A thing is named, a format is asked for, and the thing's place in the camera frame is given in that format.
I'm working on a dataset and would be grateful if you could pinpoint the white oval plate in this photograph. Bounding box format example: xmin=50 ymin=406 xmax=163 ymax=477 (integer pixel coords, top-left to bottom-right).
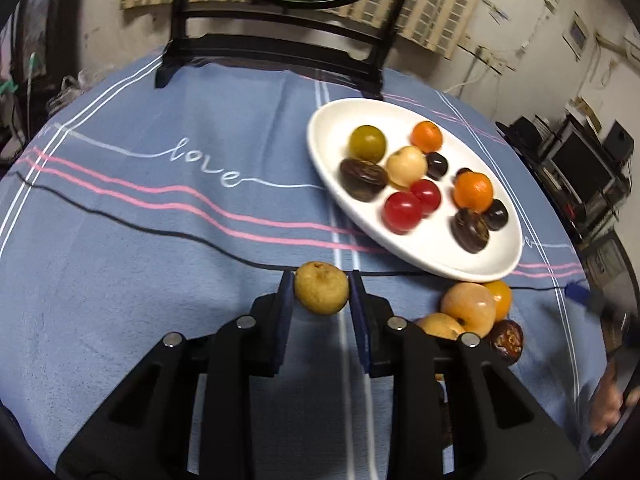
xmin=306 ymin=98 xmax=524 ymax=283

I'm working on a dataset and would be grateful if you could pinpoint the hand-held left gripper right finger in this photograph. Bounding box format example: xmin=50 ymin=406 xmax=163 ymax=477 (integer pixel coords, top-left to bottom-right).
xmin=348 ymin=270 xmax=586 ymax=480

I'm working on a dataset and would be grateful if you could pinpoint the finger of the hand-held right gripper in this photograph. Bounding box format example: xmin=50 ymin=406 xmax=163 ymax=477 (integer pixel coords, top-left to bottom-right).
xmin=564 ymin=281 xmax=608 ymax=318

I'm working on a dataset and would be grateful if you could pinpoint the black computer monitor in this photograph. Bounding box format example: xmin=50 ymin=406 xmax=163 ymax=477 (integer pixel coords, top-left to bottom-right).
xmin=547 ymin=127 xmax=618 ymax=196

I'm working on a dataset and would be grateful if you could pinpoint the black speaker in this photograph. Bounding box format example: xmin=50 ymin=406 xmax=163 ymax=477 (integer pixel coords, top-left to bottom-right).
xmin=510 ymin=116 xmax=543 ymax=148
xmin=602 ymin=122 xmax=635 ymax=163

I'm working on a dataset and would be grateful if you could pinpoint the clear plastic bag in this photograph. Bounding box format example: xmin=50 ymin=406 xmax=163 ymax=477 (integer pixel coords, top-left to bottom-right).
xmin=47 ymin=72 xmax=108 ymax=111

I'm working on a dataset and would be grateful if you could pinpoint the dark wrinkled passion fruit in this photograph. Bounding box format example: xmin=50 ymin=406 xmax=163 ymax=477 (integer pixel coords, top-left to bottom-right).
xmin=450 ymin=207 xmax=490 ymax=254
xmin=488 ymin=319 xmax=525 ymax=366
xmin=339 ymin=158 xmax=390 ymax=203

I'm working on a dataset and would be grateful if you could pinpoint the green tomato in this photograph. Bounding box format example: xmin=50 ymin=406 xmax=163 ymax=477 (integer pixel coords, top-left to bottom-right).
xmin=348 ymin=125 xmax=387 ymax=162

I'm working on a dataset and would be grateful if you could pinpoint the beige smooth fruit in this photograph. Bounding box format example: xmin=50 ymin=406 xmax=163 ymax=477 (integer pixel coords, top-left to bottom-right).
xmin=440 ymin=282 xmax=497 ymax=338
xmin=385 ymin=145 xmax=429 ymax=187
xmin=415 ymin=313 xmax=466 ymax=342

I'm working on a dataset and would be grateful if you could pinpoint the framed wall picture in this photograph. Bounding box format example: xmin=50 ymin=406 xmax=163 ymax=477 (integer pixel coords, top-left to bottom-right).
xmin=562 ymin=12 xmax=591 ymax=58

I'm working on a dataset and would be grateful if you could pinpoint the white power cable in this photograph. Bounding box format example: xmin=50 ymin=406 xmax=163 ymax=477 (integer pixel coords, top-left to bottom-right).
xmin=442 ymin=57 xmax=493 ymax=96

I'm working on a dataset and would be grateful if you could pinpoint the black computer desk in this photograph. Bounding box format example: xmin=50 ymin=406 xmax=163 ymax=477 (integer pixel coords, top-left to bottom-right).
xmin=495 ymin=115 xmax=632 ymax=241

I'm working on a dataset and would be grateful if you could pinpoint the small yellow-brown fruit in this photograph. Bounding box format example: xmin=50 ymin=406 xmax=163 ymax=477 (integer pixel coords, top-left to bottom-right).
xmin=293 ymin=261 xmax=350 ymax=316

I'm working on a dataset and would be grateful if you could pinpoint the red cherry tomato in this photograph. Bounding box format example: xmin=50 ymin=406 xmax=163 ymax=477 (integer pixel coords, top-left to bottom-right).
xmin=383 ymin=191 xmax=423 ymax=234
xmin=410 ymin=178 xmax=442 ymax=218

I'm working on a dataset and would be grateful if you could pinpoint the white wall power strip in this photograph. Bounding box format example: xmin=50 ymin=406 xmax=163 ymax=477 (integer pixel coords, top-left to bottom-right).
xmin=472 ymin=45 xmax=506 ymax=73

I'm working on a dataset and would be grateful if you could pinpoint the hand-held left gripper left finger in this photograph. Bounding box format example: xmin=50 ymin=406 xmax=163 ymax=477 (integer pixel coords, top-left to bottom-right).
xmin=55 ymin=270 xmax=296 ymax=480

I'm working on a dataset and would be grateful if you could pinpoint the blue striped tablecloth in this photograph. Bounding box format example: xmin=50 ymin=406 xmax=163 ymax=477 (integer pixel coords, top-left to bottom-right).
xmin=0 ymin=47 xmax=606 ymax=480

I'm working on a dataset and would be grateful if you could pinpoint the yellow-orange mandarin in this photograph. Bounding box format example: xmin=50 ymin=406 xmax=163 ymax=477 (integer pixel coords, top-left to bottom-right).
xmin=482 ymin=280 xmax=513 ymax=323

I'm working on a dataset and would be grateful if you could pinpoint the black chair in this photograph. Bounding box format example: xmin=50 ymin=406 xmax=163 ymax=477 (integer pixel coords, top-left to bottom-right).
xmin=154 ymin=0 xmax=423 ymax=101

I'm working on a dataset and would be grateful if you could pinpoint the orange mandarin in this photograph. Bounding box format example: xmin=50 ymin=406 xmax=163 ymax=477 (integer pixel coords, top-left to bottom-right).
xmin=453 ymin=171 xmax=494 ymax=212
xmin=411 ymin=121 xmax=444 ymax=154

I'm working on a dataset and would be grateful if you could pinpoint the person's right hand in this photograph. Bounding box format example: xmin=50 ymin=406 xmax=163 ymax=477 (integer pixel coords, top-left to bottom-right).
xmin=585 ymin=360 xmax=632 ymax=436

